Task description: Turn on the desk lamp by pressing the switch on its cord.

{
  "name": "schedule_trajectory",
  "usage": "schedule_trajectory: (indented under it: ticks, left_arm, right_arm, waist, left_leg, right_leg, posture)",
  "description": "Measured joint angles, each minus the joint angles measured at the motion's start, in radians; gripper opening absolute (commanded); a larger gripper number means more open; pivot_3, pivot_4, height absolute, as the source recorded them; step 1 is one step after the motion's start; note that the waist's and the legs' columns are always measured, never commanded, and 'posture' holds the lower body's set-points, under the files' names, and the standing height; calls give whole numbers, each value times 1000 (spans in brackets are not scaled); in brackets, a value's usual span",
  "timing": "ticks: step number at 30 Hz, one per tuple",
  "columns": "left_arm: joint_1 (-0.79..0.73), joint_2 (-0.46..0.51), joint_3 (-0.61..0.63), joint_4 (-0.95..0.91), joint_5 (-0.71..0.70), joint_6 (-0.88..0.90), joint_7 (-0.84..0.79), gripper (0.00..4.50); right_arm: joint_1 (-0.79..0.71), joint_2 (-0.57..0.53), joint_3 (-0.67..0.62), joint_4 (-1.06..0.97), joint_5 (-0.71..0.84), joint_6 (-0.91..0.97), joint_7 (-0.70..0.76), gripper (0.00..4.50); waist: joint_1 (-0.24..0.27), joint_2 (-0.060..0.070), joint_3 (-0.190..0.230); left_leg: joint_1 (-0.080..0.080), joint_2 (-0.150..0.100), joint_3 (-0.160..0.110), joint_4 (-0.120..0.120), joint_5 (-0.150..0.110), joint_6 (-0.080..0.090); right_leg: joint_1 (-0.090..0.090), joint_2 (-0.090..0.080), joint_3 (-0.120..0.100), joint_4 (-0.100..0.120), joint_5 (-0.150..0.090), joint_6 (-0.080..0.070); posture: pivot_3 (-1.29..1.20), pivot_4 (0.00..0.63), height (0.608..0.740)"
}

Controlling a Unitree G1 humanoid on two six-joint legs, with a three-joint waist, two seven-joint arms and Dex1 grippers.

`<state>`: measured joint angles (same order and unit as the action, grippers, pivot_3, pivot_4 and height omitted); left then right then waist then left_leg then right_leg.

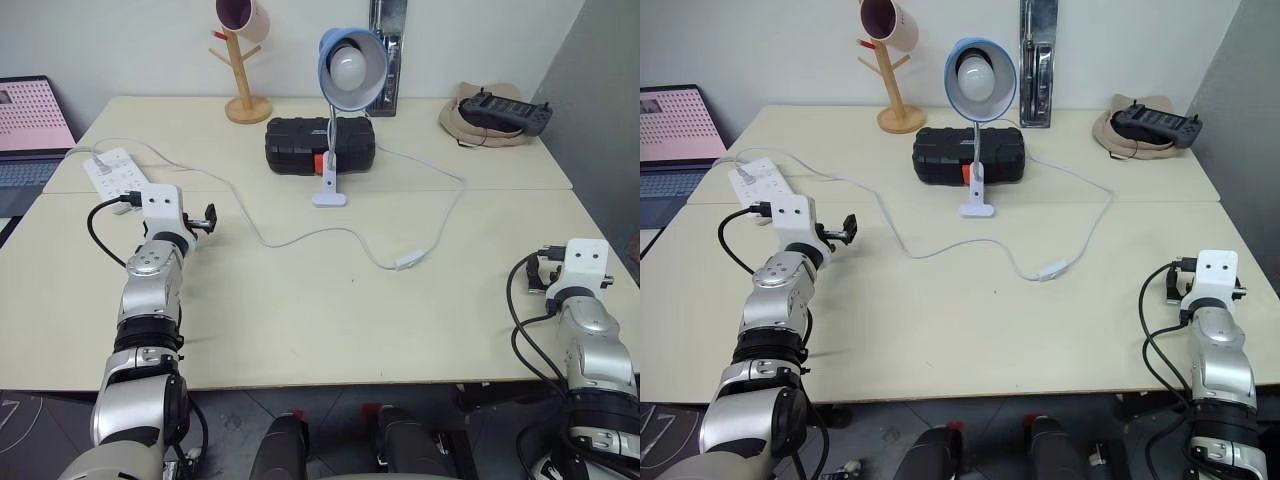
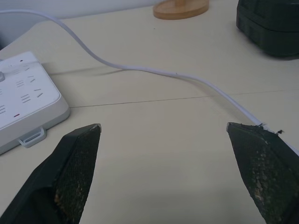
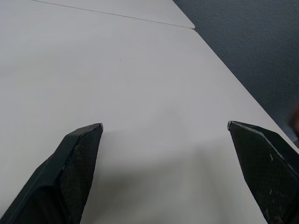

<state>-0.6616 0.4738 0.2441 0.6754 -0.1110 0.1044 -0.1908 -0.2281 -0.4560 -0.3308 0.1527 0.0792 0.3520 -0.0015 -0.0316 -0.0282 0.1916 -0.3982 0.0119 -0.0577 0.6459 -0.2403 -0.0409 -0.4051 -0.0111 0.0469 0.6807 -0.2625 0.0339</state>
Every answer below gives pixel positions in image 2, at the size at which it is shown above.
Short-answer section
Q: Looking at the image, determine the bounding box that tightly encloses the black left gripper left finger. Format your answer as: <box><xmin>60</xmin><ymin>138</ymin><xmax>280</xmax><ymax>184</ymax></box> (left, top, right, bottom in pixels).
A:
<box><xmin>0</xmin><ymin>123</ymin><xmax>102</xmax><ymax>224</ymax></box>

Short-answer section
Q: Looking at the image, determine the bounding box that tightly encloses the round wooden base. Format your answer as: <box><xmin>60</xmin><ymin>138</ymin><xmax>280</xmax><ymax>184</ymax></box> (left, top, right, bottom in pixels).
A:
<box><xmin>153</xmin><ymin>0</ymin><xmax>209</xmax><ymax>20</ymax></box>

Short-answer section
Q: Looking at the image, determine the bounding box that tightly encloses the white power strip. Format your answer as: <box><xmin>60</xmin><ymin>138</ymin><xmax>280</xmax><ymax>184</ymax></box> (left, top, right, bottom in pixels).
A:
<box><xmin>0</xmin><ymin>51</ymin><xmax>71</xmax><ymax>155</ymax></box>

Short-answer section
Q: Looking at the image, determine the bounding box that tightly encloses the white power cable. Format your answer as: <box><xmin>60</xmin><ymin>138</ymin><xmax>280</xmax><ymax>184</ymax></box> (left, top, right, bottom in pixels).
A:
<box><xmin>0</xmin><ymin>9</ymin><xmax>299</xmax><ymax>156</ymax></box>

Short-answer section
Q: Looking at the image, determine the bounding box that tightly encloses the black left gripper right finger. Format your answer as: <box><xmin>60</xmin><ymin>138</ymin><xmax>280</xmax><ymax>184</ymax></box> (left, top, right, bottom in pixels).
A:
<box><xmin>226</xmin><ymin>122</ymin><xmax>299</xmax><ymax>224</ymax></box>

